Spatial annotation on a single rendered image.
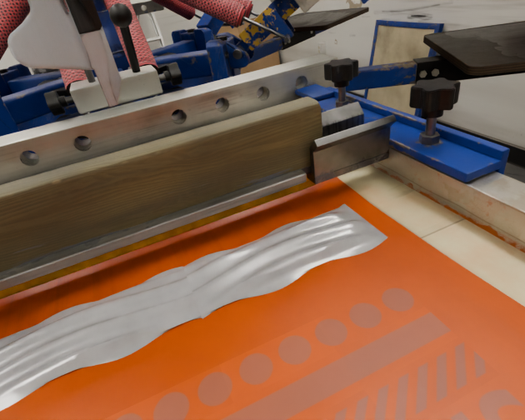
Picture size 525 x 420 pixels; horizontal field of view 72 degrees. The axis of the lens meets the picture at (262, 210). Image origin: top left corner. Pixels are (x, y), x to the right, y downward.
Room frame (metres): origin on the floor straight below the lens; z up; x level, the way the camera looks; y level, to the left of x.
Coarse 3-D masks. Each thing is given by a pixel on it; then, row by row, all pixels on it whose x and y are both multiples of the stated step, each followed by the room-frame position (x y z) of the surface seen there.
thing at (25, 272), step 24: (240, 192) 0.31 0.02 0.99; (264, 192) 0.31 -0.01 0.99; (168, 216) 0.29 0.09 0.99; (192, 216) 0.29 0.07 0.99; (96, 240) 0.27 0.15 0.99; (120, 240) 0.27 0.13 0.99; (24, 264) 0.26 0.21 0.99; (48, 264) 0.25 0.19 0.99; (72, 264) 0.26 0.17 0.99; (0, 288) 0.24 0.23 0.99
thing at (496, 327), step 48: (336, 192) 0.34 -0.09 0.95; (192, 240) 0.30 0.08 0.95; (240, 240) 0.29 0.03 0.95; (384, 240) 0.25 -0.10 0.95; (288, 288) 0.21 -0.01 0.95; (336, 288) 0.20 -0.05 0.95; (432, 288) 0.18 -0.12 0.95; (480, 288) 0.18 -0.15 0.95; (240, 336) 0.17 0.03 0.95; (480, 336) 0.14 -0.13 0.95
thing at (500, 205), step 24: (384, 168) 0.37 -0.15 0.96; (408, 168) 0.33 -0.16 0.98; (432, 168) 0.30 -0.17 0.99; (432, 192) 0.30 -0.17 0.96; (456, 192) 0.27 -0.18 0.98; (480, 192) 0.25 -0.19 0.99; (504, 192) 0.24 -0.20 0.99; (480, 216) 0.24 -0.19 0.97; (504, 216) 0.23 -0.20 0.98; (504, 240) 0.22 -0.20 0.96
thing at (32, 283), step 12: (276, 192) 0.34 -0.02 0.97; (288, 192) 0.35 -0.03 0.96; (252, 204) 0.33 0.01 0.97; (216, 216) 0.32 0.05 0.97; (228, 216) 0.32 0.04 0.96; (180, 228) 0.31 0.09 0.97; (192, 228) 0.31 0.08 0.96; (144, 240) 0.30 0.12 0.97; (156, 240) 0.30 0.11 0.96; (108, 252) 0.29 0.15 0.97; (120, 252) 0.29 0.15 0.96; (84, 264) 0.28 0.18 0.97; (48, 276) 0.27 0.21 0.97; (60, 276) 0.27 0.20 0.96; (12, 288) 0.26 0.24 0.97; (24, 288) 0.26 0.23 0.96
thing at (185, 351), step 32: (128, 256) 0.29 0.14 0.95; (160, 256) 0.29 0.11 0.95; (32, 288) 0.27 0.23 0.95; (64, 288) 0.26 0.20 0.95; (96, 288) 0.25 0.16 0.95; (0, 320) 0.24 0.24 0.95; (32, 320) 0.23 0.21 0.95; (192, 320) 0.20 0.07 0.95; (160, 352) 0.17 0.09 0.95; (192, 352) 0.17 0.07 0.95; (64, 384) 0.16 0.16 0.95; (96, 384) 0.15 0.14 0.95; (128, 384) 0.15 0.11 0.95; (160, 384) 0.15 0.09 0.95; (0, 416) 0.14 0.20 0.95; (32, 416) 0.14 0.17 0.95; (64, 416) 0.14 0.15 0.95; (96, 416) 0.13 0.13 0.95
